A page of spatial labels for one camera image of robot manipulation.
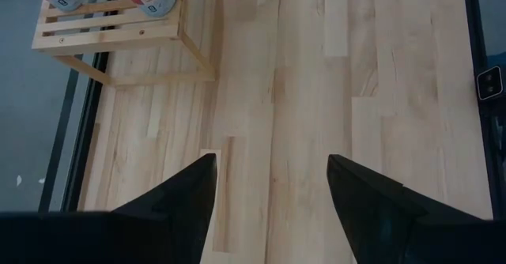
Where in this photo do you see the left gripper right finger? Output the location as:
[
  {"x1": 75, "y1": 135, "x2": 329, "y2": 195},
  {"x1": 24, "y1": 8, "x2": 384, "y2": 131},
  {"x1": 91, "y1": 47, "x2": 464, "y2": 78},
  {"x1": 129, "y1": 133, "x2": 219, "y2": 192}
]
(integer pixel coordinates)
[{"x1": 326, "y1": 154, "x2": 506, "y2": 264}]

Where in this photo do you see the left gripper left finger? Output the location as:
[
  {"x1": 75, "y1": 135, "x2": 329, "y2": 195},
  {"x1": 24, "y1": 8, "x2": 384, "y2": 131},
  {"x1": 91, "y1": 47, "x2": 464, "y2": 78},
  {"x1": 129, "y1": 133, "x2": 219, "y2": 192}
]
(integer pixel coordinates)
[{"x1": 0, "y1": 153, "x2": 218, "y2": 264}]

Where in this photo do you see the small table-level camera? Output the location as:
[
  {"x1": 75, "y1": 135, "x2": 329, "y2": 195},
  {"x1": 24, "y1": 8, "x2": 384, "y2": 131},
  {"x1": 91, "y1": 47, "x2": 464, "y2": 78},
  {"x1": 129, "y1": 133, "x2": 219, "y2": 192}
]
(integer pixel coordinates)
[{"x1": 476, "y1": 65, "x2": 504, "y2": 101}]

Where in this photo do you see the wooden slatted shelf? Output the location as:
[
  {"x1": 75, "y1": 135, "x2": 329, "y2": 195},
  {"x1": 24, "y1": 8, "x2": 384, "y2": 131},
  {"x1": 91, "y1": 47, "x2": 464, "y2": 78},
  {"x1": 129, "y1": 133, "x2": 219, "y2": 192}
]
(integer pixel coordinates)
[{"x1": 31, "y1": 0, "x2": 217, "y2": 87}]

